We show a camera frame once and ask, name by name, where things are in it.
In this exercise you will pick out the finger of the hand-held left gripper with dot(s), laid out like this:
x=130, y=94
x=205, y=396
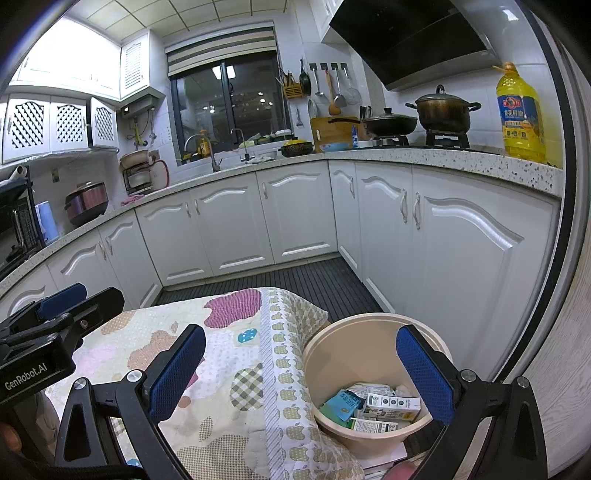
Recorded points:
x=62, y=297
x=99, y=307

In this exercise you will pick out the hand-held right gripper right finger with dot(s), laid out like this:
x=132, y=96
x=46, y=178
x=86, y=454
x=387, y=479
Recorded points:
x=422, y=374

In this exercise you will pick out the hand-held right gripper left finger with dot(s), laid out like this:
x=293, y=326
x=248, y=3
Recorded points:
x=178, y=369

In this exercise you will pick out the white green carton box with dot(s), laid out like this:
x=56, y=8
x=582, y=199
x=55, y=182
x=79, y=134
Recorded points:
x=392, y=402

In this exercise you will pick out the white rainbow medicine box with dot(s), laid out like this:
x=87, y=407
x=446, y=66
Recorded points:
x=374, y=425

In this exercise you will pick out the blue wipes packet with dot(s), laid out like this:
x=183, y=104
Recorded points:
x=344, y=404

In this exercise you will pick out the beige plastic bucket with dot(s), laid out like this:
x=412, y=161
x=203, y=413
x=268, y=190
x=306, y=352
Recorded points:
x=332, y=364

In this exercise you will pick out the person's left hand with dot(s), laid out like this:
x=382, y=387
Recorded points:
x=9, y=438

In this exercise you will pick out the patterned quilted blanket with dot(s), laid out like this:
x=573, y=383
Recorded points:
x=221, y=355

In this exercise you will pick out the light blue cup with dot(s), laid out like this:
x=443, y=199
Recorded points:
x=47, y=224

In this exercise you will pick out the black microwave oven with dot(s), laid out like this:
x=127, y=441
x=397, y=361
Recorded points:
x=16, y=226

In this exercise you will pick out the dark red rice cooker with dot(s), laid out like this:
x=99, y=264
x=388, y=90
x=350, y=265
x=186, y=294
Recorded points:
x=87, y=205

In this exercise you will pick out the pink cloth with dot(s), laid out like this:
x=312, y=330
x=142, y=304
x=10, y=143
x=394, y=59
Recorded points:
x=133, y=201

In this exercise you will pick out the white paper roll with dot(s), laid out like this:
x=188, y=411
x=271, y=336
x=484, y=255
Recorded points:
x=18, y=174

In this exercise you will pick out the stacked clay pots on rack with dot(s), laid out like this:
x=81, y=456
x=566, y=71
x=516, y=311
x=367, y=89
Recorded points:
x=137, y=173

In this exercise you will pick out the tall steel faucet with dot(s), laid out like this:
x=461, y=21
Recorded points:
x=214, y=161

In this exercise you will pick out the yellow dish soap bottle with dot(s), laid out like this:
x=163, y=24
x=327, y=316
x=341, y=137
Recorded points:
x=204, y=146

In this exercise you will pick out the white base cabinets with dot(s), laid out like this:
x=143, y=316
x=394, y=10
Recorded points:
x=295, y=212

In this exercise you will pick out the small steel faucet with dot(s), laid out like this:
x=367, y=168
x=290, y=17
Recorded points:
x=244, y=154

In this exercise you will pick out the dark kitchen window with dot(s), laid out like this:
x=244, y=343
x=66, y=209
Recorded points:
x=221, y=106

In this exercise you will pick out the black gas stove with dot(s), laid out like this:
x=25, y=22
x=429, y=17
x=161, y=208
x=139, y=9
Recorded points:
x=443, y=139

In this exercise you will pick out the small blue white bottle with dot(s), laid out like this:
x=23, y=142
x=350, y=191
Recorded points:
x=355, y=138

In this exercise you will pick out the yellow black casserole pot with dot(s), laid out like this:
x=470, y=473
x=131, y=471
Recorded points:
x=295, y=148

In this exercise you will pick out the black wok with lid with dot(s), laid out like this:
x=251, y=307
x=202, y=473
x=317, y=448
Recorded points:
x=390, y=124

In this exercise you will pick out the wooden cutting board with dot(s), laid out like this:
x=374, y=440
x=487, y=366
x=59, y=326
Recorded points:
x=332, y=134

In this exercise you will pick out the dark stock pot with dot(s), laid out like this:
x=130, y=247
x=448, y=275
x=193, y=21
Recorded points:
x=443, y=113

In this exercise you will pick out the yellow cooking oil bottle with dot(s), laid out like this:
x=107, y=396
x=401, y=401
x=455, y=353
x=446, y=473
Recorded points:
x=519, y=115

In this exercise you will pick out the wooden spatula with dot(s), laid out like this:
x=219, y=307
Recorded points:
x=333, y=108

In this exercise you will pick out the striped roller blind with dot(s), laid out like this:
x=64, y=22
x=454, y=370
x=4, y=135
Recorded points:
x=221, y=50

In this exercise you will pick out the steel skimmer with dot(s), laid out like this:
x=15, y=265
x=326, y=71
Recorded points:
x=353, y=97

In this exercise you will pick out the yellow chopstick holder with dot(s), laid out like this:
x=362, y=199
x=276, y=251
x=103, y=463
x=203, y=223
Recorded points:
x=290, y=90

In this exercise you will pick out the steel ladle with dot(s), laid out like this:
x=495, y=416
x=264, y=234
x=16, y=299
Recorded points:
x=320, y=90

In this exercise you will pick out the black hanging pan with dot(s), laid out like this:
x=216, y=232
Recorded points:
x=305, y=83

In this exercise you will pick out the black range hood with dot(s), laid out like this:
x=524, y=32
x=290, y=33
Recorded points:
x=415, y=37

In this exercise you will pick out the white lattice wall cabinet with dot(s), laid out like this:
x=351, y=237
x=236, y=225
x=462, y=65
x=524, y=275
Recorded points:
x=46, y=124

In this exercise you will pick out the white upper wall cabinet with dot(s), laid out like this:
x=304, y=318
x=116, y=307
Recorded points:
x=83, y=60

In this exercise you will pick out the black hook rail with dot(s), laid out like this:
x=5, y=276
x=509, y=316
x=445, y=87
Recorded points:
x=328, y=67

